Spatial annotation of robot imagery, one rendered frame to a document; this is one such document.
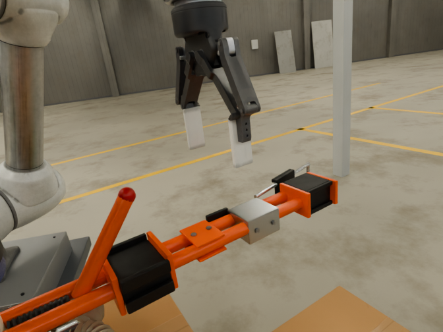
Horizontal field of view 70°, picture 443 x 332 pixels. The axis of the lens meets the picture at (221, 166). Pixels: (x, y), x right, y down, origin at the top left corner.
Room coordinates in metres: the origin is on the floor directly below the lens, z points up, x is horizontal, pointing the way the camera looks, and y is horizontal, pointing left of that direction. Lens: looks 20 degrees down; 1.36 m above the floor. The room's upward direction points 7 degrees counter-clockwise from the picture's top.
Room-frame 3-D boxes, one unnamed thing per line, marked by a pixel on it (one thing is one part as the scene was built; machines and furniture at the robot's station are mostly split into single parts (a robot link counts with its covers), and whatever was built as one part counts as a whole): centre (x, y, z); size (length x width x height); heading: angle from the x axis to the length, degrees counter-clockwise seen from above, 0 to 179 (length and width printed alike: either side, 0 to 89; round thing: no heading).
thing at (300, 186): (0.56, -0.16, 1.08); 0.08 x 0.07 x 0.05; 121
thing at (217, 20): (0.47, 0.00, 1.38); 0.08 x 0.07 x 0.09; 30
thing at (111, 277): (0.38, 0.14, 1.08); 0.10 x 0.08 x 0.06; 31
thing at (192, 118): (0.53, 0.04, 1.24); 0.03 x 0.01 x 0.07; 120
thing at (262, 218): (0.49, -0.04, 1.07); 0.07 x 0.07 x 0.04; 31
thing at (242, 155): (0.41, -0.03, 1.24); 0.03 x 0.01 x 0.07; 120
